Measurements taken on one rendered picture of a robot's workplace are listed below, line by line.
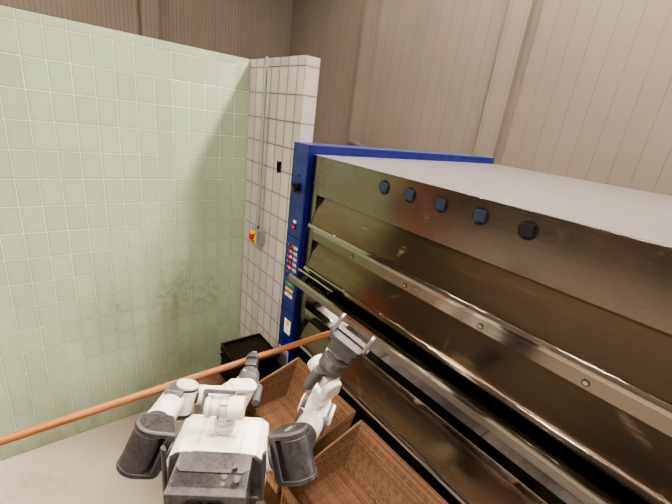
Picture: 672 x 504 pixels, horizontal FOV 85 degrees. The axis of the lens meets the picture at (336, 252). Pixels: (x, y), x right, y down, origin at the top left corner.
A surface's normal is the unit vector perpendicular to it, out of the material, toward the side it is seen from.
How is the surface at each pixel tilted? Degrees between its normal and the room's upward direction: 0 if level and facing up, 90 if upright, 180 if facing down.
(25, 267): 90
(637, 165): 90
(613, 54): 90
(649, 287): 90
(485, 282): 70
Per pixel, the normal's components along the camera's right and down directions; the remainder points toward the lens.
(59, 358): 0.61, 0.34
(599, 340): -0.69, -0.21
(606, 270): -0.78, 0.12
